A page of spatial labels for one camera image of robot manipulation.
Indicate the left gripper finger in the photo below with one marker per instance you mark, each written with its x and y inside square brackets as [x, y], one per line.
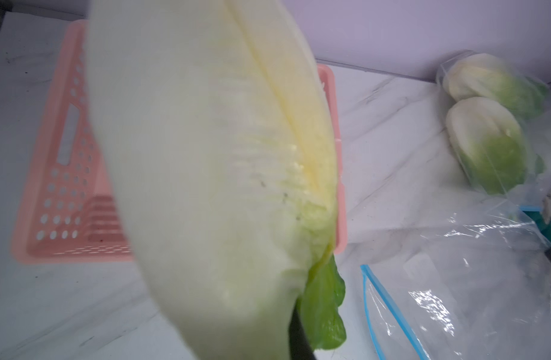
[298, 342]

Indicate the clear zip-top bag blue seal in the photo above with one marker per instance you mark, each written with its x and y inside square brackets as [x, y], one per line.
[475, 286]

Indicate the rear bagged chinese cabbage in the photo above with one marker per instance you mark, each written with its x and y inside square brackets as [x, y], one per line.
[476, 74]

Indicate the pink plastic basket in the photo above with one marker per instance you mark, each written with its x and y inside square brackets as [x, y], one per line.
[64, 180]

